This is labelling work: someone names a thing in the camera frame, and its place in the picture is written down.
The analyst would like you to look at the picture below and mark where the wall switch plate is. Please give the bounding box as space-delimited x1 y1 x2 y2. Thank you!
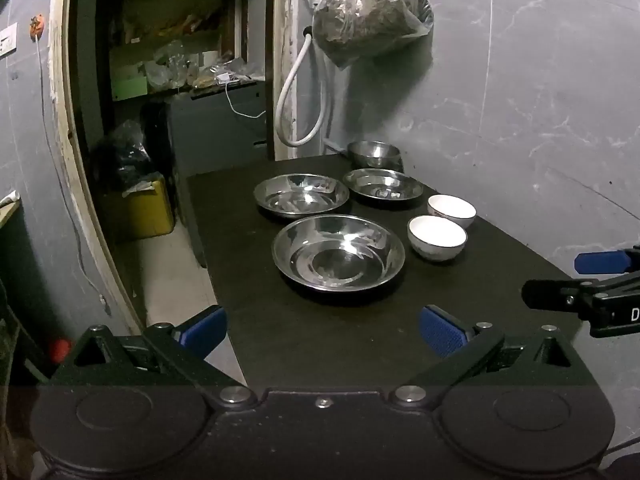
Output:
0 22 18 58

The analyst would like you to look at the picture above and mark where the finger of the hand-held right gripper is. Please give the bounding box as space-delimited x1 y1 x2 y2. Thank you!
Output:
521 280 616 317
574 245 640 276

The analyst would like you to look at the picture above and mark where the red and black object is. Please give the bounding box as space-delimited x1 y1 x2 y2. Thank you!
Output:
49 338 73 365

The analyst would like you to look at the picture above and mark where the medium steel plate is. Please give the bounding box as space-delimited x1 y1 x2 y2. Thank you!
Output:
253 173 351 218

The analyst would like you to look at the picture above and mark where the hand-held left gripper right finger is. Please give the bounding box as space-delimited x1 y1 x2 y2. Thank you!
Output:
392 305 594 407

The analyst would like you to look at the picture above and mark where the thin wall cable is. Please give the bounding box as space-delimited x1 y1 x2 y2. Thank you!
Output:
36 35 111 313

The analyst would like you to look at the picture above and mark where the steel bowl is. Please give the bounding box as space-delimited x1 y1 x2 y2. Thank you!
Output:
346 141 404 171

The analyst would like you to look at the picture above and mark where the dark grey cabinet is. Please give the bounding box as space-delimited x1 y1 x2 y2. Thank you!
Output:
165 82 275 181

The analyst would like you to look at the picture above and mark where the wooden door frame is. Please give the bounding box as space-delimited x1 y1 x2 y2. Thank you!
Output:
47 0 301 333

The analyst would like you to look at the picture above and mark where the white hose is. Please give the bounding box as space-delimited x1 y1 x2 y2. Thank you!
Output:
274 27 335 148

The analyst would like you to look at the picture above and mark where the small steel plate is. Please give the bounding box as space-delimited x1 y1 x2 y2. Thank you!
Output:
342 168 425 207

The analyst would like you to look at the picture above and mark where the thin white cable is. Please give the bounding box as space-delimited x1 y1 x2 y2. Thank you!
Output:
224 80 266 118

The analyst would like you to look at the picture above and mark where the clear plastic bag of dried goods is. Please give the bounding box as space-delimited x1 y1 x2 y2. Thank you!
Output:
311 0 435 70

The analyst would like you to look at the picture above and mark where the yellow bin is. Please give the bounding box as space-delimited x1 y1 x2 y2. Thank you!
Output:
102 174 176 241

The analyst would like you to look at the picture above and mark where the large steel plate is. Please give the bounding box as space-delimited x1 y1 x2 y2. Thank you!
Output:
271 214 406 295

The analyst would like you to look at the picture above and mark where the dark green cabinet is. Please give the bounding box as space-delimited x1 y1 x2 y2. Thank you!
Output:
0 190 56 386

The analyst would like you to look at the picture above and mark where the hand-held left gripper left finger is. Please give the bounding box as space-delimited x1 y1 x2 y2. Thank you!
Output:
50 305 257 409

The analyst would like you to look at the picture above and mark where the cluttered storage shelf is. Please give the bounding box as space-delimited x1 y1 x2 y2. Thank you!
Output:
107 0 266 101

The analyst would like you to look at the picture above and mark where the white ceramic bowl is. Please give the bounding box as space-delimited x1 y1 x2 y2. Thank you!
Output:
407 215 468 262
427 194 477 228

